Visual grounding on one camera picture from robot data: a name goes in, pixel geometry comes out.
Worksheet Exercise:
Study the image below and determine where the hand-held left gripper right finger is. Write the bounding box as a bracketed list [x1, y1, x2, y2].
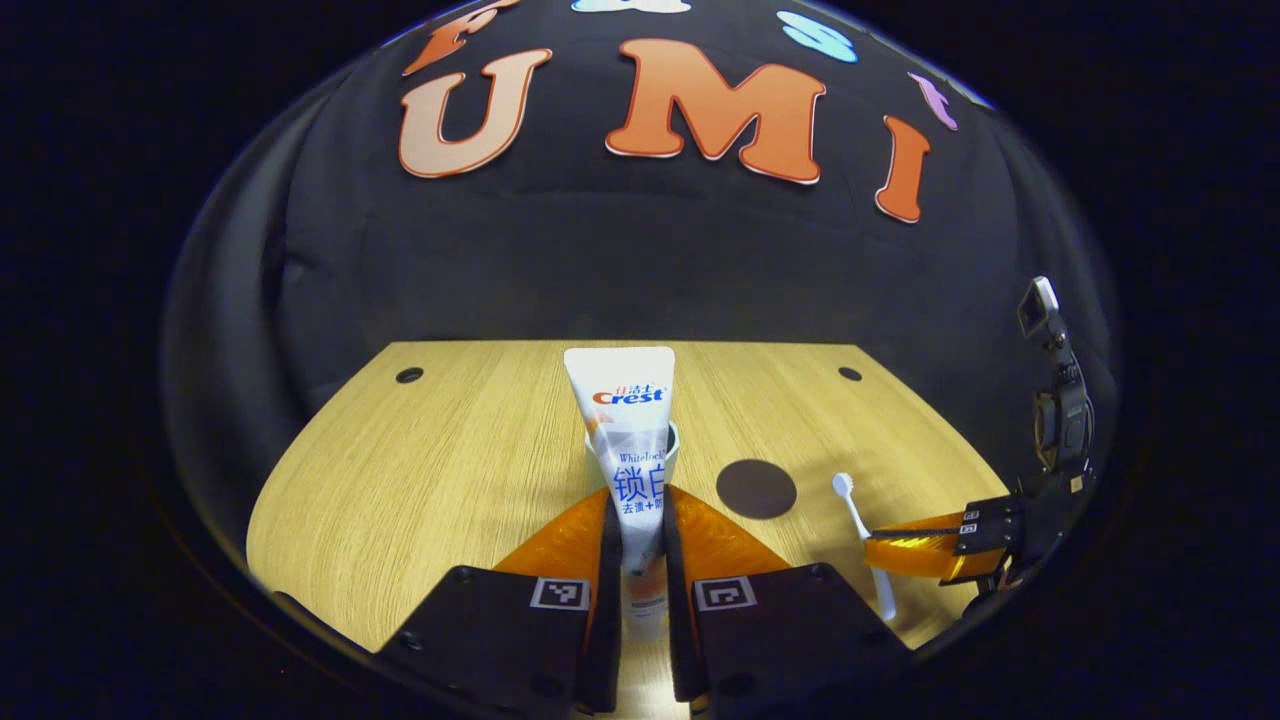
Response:
[662, 485, 913, 716]

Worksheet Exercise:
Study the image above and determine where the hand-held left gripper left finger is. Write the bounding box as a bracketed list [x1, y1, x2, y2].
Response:
[375, 487, 623, 716]

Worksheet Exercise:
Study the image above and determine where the white toothbrush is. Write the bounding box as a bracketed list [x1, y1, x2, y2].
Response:
[832, 472, 898, 621]

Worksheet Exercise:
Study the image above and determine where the dark round coaster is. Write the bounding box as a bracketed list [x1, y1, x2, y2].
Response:
[716, 459, 798, 520]

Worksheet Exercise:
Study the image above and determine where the blue cup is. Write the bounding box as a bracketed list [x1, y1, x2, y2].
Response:
[584, 420, 681, 491]

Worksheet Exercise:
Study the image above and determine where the white toothpaste tube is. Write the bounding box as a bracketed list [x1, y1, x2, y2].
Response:
[563, 346, 677, 641]

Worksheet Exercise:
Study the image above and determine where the wooden desktop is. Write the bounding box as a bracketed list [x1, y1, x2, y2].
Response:
[245, 340, 1011, 720]

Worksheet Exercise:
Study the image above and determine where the black backdrop cloth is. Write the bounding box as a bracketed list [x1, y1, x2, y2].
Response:
[160, 0, 1121, 601]

